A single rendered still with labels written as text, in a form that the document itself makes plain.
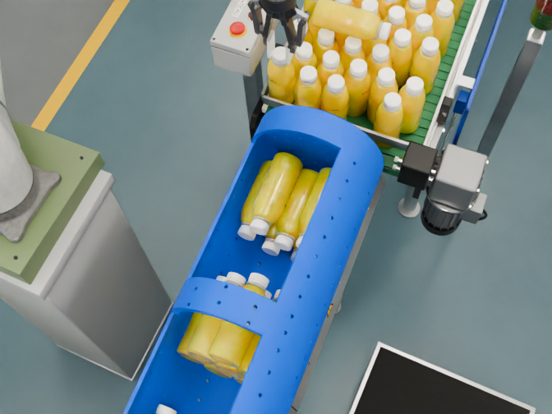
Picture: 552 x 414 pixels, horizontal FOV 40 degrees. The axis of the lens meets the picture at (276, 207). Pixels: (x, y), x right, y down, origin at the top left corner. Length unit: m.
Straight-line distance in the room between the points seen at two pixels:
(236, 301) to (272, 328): 0.08
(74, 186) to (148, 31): 1.62
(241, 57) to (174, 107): 1.25
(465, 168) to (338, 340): 0.93
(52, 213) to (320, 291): 0.62
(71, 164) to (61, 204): 0.10
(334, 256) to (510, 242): 1.43
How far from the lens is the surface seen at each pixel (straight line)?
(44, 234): 1.68
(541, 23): 1.79
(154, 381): 1.55
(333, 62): 1.78
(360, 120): 1.91
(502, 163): 2.95
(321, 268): 1.44
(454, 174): 1.91
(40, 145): 1.81
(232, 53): 1.81
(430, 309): 2.68
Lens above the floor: 2.54
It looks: 66 degrees down
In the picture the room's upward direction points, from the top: 5 degrees counter-clockwise
